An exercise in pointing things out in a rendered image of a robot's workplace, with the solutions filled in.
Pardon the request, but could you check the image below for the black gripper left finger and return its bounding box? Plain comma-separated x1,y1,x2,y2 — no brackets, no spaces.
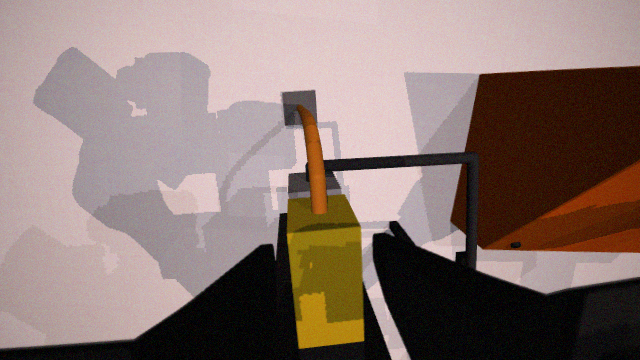
0,244,277,360

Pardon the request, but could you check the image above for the yellow power cord with plug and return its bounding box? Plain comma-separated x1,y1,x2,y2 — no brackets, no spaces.
287,104,365,360

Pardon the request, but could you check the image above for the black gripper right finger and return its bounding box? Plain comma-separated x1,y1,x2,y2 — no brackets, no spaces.
372,233,640,360

